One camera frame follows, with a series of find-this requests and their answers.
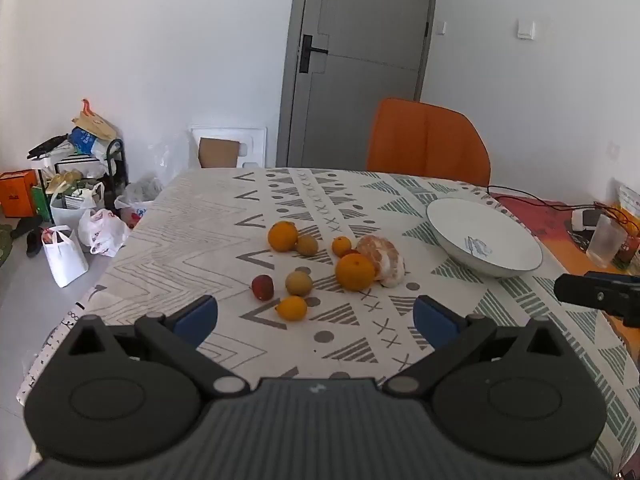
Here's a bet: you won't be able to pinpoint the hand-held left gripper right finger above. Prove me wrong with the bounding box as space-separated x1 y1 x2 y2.
382 295 572 402

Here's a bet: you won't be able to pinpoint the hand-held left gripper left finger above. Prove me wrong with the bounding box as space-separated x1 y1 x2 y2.
65 295 251 402

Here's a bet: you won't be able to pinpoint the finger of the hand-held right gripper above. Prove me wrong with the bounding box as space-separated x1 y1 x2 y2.
554 270 640 328

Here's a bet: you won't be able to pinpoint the red apple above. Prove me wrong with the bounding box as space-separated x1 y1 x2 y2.
251 274 274 302

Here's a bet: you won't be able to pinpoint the peeled orange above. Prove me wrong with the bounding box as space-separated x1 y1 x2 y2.
356 234 406 288

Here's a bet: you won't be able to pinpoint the large orange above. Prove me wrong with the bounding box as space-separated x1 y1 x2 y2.
335 253 377 292
267 221 299 253

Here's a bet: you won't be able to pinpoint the white bowl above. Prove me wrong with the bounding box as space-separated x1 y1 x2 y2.
426 198 543 279

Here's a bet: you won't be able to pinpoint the clear plastic cup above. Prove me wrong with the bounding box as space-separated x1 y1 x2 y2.
586 214 627 268

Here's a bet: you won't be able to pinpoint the red can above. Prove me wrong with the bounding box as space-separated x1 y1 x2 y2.
615 235 640 272

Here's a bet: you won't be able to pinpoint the white power adapter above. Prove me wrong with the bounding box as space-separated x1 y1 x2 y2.
571 208 607 233

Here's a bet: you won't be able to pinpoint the patterned tablecloth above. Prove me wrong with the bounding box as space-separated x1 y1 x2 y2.
17 167 640 480

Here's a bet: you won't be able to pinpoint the red table mat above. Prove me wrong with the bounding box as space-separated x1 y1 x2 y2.
492 195 593 243

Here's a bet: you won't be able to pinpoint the snack packet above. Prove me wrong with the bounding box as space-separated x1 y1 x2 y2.
617 185 640 222

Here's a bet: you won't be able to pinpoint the white red-printed plastic bag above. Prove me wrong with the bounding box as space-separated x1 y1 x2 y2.
77 208 132 257

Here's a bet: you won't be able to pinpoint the translucent plastic bag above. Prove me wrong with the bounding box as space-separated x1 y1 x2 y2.
115 176 163 222

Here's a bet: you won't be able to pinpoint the white paper bag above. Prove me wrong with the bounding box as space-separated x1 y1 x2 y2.
42 226 90 288

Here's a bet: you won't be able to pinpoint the clear plastic bag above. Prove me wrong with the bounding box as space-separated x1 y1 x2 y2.
150 134 199 186

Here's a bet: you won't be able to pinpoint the brown cardboard piece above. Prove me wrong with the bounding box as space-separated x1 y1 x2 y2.
199 137 240 169

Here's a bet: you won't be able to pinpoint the white bag with clutter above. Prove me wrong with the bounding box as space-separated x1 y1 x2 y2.
49 180 106 228

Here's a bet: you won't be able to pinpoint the black metal rack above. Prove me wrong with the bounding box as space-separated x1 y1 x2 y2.
105 139 129 208

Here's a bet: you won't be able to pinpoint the white foam packaging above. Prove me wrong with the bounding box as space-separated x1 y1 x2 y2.
189 124 267 170

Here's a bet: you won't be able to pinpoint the orange chair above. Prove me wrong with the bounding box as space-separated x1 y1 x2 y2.
366 98 492 187

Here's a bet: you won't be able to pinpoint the black shoes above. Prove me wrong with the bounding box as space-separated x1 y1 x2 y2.
10 215 47 258

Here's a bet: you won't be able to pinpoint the green box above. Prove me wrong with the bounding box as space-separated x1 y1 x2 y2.
31 185 53 223

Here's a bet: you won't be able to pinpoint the white storage box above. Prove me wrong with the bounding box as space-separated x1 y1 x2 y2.
30 152 108 181

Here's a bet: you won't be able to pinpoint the blue plastic bag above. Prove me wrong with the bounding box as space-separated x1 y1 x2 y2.
70 127 108 156

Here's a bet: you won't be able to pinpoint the orange box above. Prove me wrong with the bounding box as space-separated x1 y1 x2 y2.
0 170 40 218

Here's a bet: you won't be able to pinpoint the brown paper bag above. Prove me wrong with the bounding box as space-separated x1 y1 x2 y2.
71 98 118 142

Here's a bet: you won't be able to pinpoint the black flat item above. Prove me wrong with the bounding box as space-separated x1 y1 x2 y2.
27 134 69 158

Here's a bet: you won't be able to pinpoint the grey door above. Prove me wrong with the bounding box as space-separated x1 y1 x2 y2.
277 0 441 168

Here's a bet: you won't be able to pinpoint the black cable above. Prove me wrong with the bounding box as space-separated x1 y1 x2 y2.
487 186 628 221

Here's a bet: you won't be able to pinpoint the black door handle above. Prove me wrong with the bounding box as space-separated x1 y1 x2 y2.
298 35 329 75

